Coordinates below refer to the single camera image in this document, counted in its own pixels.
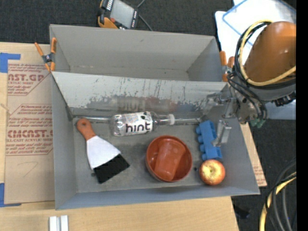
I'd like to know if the blue toy building block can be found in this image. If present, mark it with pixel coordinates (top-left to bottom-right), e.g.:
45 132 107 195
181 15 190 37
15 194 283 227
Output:
195 120 223 161

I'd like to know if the brown cardboard board, red print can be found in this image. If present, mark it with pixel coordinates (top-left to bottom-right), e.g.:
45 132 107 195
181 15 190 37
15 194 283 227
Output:
0 41 268 208

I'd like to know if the orange plastic cup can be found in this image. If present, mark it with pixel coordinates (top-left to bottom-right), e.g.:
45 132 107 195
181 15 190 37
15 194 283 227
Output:
154 139 187 181

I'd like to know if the clear plastic bottle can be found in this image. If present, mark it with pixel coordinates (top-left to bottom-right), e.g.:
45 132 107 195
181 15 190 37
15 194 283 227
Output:
109 111 175 137

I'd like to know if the red and yellow apple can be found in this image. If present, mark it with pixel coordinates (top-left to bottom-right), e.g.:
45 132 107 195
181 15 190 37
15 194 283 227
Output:
198 159 226 186

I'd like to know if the orange bowl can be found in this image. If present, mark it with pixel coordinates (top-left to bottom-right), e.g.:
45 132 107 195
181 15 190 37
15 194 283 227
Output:
145 135 193 183

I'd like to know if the orange-handled white and black scraper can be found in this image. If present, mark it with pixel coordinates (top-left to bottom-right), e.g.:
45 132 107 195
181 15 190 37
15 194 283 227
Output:
76 118 131 184

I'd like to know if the grey metal bin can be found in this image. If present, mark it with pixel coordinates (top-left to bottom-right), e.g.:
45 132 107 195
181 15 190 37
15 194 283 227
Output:
49 24 261 211

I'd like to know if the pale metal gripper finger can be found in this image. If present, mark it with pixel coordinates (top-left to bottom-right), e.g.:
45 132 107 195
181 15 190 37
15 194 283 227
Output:
207 92 232 106
211 120 232 147

